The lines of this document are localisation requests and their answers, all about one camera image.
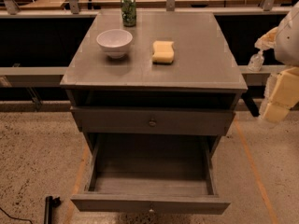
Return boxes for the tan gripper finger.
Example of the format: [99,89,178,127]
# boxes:
[261,67,299,123]

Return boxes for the yellow sponge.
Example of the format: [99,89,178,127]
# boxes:
[152,41,174,63]

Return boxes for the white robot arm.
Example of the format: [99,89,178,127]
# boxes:
[255,2,299,123]

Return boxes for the grey wooden drawer cabinet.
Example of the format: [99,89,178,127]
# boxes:
[61,10,247,150]

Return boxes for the open grey middle drawer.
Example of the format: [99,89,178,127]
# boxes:
[71,133,230,215]

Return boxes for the closed grey upper drawer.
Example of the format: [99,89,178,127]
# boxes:
[71,106,235,136]

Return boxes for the white ceramic bowl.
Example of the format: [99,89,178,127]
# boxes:
[96,29,133,59]

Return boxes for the green soda can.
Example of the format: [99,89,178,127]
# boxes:
[121,0,136,27]

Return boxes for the black device on floor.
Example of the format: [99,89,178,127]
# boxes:
[44,196,61,224]

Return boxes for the grey metal railing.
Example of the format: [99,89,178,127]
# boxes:
[0,0,299,88]

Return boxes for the black floor cable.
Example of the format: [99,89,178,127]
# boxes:
[0,206,34,224]

